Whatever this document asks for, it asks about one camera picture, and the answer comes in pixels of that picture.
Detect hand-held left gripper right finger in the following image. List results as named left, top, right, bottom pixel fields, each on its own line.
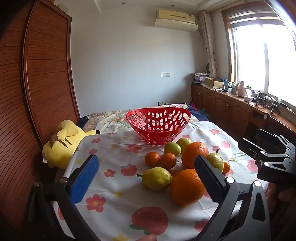
left=194, top=155, right=271, bottom=241

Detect floral blanket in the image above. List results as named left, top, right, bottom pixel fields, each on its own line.
left=82, top=103, right=201, bottom=135

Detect red perforated plastic basket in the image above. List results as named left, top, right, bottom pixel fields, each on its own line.
left=126, top=107, right=192, bottom=146

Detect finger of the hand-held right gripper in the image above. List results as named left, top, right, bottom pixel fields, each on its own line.
left=258, top=128, right=296, bottom=153
left=238, top=138, right=289, bottom=167

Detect yellow plush toy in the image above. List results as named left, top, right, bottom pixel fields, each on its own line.
left=42, top=120, right=100, bottom=169

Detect white plastic jug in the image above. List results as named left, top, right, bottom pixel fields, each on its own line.
left=237, top=81, right=246, bottom=97

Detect person's right hand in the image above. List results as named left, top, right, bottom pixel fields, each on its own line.
left=266, top=184, right=296, bottom=241

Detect cardboard box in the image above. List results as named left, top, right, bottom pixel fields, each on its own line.
left=205, top=77, right=224, bottom=88

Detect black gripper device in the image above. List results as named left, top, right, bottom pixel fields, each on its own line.
left=255, top=94, right=266, bottom=107
left=270, top=101, right=281, bottom=115

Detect brown wooden cabinet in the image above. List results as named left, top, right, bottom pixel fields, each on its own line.
left=191, top=83, right=296, bottom=149

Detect green lemon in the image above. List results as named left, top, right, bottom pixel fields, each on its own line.
left=164, top=142, right=182, bottom=157
left=177, top=138, right=192, bottom=151

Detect yellow-green lemon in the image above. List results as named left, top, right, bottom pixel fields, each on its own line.
left=206, top=149, right=224, bottom=173

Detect white air conditioner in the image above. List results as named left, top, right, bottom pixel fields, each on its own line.
left=155, top=9, right=196, bottom=25

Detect yellow lemon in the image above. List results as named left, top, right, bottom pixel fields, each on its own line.
left=136, top=167, right=172, bottom=191

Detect white air deflector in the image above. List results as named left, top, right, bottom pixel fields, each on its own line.
left=154, top=19, right=199, bottom=32

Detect person's left hand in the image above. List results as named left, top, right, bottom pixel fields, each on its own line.
left=136, top=234, right=158, bottom=241

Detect patterned curtain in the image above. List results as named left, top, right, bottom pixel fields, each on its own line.
left=199, top=10, right=218, bottom=78

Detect large orange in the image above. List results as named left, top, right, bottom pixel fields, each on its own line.
left=181, top=141, right=209, bottom=169
left=170, top=169, right=207, bottom=207

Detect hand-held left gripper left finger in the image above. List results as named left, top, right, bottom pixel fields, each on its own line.
left=28, top=154, right=100, bottom=241

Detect wooden framed window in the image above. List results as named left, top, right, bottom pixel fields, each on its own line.
left=221, top=0, right=296, bottom=105

